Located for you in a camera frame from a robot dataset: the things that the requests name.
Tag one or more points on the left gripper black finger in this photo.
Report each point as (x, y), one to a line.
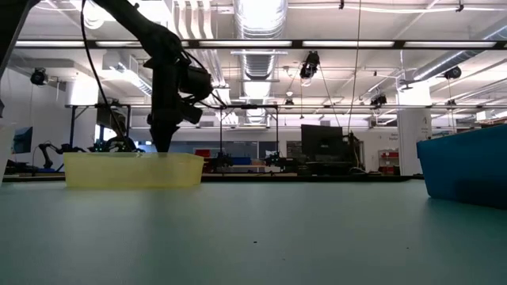
(163, 136)

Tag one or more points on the small background robot arm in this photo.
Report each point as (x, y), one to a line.
(47, 152)

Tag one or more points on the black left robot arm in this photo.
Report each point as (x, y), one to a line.
(150, 31)

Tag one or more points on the red background box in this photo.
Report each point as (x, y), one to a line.
(203, 153)

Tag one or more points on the translucent yellow plastic bin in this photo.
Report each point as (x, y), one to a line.
(134, 170)

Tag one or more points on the person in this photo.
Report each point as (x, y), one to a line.
(117, 144)

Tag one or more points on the blue background box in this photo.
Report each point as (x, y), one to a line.
(241, 161)

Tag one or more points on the green table mat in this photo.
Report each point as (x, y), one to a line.
(198, 237)

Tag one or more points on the overhead light bar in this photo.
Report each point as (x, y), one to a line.
(277, 43)

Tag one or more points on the black hanging ceiling device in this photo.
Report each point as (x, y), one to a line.
(38, 76)
(379, 99)
(452, 73)
(310, 63)

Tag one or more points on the blue lit screen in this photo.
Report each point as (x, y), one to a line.
(22, 139)

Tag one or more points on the black computer monitor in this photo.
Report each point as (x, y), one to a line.
(321, 140)

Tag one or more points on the shelf with red bins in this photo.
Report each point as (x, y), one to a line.
(388, 160)

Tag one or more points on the white pillar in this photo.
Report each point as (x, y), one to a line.
(414, 142)

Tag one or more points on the silver ceiling pipe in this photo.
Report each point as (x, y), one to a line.
(455, 59)

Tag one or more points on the blue plastic bin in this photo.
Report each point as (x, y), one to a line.
(467, 166)

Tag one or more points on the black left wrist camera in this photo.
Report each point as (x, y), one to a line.
(196, 83)

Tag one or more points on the black background station frame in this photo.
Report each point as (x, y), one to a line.
(248, 106)

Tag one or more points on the silver ventilation duct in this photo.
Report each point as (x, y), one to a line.
(259, 23)

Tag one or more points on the black aluminium table frame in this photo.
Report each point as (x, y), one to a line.
(356, 179)

